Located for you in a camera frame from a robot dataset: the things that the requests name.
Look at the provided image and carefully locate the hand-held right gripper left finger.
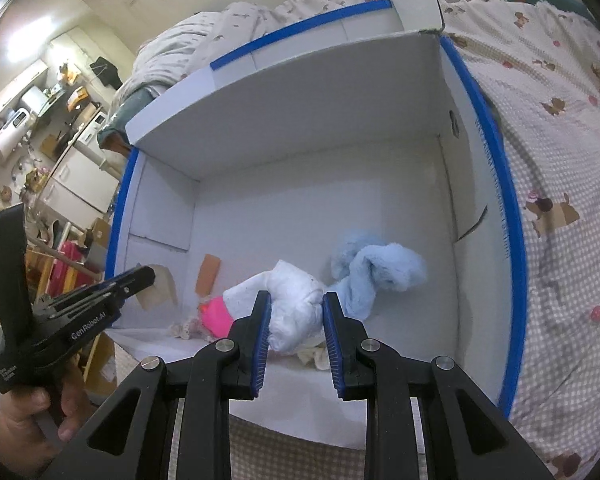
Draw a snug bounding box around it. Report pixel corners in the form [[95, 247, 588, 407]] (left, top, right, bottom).
[[42, 290, 273, 480]]

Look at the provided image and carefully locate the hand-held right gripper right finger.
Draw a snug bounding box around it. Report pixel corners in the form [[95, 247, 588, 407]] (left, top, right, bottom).
[[321, 291, 556, 480]]

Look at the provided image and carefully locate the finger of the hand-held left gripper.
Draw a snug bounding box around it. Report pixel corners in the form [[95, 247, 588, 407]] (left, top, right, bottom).
[[0, 203, 35, 342], [44, 265, 157, 314]]

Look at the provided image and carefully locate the white cloth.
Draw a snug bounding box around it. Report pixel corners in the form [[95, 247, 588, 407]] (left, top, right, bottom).
[[222, 260, 331, 353]]

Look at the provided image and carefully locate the pink soft toy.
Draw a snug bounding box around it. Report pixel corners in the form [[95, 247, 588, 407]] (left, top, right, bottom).
[[198, 296, 234, 339]]

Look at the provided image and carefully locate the grey fluffy scrunchie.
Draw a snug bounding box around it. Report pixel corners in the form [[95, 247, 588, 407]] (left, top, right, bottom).
[[169, 317, 207, 342]]

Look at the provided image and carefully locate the light blue fluffy cloth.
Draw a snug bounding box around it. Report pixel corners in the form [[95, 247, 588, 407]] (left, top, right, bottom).
[[328, 230, 427, 322]]

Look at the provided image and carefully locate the white cardboard box blue tape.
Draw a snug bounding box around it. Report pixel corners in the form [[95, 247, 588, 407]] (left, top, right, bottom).
[[105, 0, 527, 453]]

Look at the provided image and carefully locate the person's left hand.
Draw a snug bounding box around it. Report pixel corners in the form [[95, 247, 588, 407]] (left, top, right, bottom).
[[0, 360, 89, 480]]

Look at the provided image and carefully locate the beige cloth piece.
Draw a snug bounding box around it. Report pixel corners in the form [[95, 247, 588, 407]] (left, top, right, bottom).
[[137, 264, 180, 310]]

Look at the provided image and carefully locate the pink red storage bag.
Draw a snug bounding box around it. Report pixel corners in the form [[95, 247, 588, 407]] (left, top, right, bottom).
[[47, 241, 88, 297]]

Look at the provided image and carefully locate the brown cardboard box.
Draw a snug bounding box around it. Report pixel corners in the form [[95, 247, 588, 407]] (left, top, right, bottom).
[[85, 217, 112, 271]]

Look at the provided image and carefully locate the peach fabric piece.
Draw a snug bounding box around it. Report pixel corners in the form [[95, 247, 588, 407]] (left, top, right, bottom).
[[195, 254, 222, 297]]

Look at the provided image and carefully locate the white cabinet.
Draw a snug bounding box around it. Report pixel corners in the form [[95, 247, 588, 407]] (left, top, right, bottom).
[[40, 147, 123, 218]]

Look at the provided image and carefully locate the white kitchen appliance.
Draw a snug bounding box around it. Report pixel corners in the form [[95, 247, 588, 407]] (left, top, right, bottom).
[[0, 109, 33, 161]]

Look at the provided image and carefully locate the white washing machine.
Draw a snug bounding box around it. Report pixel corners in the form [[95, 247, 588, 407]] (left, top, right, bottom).
[[75, 110, 112, 153]]

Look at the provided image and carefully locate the dark teal cushion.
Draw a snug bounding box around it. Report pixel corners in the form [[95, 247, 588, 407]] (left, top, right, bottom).
[[98, 87, 157, 152]]

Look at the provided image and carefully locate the black hanging garment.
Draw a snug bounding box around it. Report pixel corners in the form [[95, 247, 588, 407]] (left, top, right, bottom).
[[89, 56, 123, 90]]

